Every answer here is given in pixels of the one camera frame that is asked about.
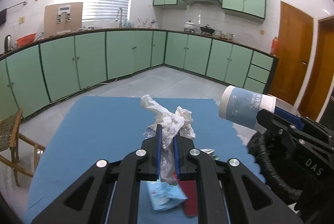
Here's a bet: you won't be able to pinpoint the white tissue paper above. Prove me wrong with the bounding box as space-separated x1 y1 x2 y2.
140 95 196 185

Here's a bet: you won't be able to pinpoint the chrome sink faucet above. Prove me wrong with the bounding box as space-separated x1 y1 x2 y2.
116 7 123 28

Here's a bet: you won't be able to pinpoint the green lower kitchen cabinets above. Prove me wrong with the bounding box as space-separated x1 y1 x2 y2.
1 29 278 119

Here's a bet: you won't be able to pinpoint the red thermos bottle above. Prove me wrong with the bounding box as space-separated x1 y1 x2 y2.
270 37 278 56

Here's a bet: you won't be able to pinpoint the blue table cloth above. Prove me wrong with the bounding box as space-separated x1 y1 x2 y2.
24 96 260 223

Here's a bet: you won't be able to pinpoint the wooden chair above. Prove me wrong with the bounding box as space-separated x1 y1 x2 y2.
0 108 46 187

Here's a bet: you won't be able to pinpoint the cardboard water purifier box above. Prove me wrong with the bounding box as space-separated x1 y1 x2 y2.
44 2 83 38

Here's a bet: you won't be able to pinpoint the dark red scouring pad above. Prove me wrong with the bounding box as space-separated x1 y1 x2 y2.
178 180 197 217

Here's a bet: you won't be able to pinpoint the red plastic basin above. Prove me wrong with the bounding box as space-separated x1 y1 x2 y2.
17 33 36 47

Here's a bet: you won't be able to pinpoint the black wok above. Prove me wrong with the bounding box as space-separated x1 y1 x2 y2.
200 25 215 35

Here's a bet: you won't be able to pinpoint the brown wooden door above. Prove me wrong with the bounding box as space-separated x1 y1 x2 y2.
269 1 314 105
298 16 333 121

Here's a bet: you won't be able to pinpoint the white cooking pot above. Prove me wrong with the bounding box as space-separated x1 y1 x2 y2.
183 21 196 33

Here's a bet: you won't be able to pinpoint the dark hanging towel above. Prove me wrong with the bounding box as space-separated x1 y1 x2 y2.
0 8 7 26

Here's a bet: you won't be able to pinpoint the wall towel rail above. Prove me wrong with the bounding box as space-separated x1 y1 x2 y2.
7 0 28 9

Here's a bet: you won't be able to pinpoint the light blue snack wrapper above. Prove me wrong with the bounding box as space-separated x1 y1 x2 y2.
146 180 188 211

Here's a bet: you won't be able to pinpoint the steel electric kettle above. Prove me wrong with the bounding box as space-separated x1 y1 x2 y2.
4 35 14 53

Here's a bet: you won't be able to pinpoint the blue white paper cup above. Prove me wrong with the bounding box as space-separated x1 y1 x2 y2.
219 86 276 133

